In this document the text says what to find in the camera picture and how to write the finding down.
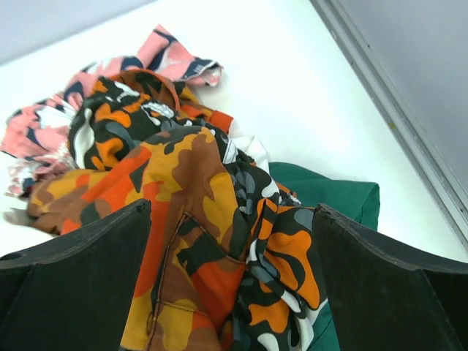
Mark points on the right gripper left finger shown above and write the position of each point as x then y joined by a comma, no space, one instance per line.
74,292

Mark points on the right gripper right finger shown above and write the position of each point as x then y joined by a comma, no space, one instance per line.
387,295

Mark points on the black orange grey camo cloth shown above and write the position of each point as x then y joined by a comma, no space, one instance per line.
280,294

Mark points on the white printed cloth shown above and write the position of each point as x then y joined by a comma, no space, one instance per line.
252,147

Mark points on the teal green cloth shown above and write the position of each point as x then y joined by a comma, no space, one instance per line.
359,201

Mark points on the orange brown camo cloth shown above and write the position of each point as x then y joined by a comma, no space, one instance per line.
138,136

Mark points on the pink patterned cloth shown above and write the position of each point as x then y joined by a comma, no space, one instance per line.
36,135

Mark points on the right aluminium frame post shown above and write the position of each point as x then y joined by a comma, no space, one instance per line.
411,57

